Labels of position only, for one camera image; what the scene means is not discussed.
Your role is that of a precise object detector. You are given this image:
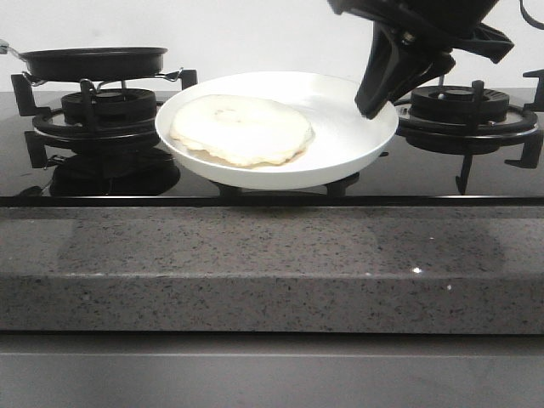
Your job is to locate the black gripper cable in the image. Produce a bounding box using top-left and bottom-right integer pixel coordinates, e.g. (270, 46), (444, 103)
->
(518, 0), (544, 29)

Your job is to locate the black right pan support grate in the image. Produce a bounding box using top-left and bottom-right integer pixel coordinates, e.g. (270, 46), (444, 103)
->
(394, 70), (543, 195)

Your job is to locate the black right gas burner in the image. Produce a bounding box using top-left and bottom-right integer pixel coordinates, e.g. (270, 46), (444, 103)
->
(398, 86), (510, 124)

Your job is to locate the wire pan support ring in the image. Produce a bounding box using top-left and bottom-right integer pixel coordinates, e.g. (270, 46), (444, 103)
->
(23, 68), (184, 94)

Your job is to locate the black gas burner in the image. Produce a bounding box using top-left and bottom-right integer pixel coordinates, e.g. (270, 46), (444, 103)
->
(398, 86), (510, 124)
(60, 88), (157, 126)

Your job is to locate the white ceramic plate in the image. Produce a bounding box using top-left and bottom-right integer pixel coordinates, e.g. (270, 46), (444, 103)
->
(156, 71), (399, 190)

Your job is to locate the black left gas burner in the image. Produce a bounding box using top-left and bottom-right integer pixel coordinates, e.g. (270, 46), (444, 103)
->
(60, 88), (157, 126)

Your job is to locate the black left pan support grate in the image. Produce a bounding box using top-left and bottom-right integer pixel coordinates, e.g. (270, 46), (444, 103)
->
(10, 69), (201, 171)

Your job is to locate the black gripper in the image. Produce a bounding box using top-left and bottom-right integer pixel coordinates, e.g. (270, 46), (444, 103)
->
(329, 1), (513, 119)

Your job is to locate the white fried egg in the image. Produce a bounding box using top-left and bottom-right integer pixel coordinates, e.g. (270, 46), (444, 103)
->
(170, 94), (314, 167)

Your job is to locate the black frying pan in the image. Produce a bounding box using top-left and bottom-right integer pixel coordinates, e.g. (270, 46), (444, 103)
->
(1, 40), (167, 82)

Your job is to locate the black pan support grate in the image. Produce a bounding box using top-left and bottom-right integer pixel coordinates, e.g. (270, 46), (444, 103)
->
(394, 70), (543, 195)
(10, 69), (201, 171)

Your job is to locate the black glass gas cooktop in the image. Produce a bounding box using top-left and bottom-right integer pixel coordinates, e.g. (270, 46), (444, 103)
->
(1, 88), (543, 207)

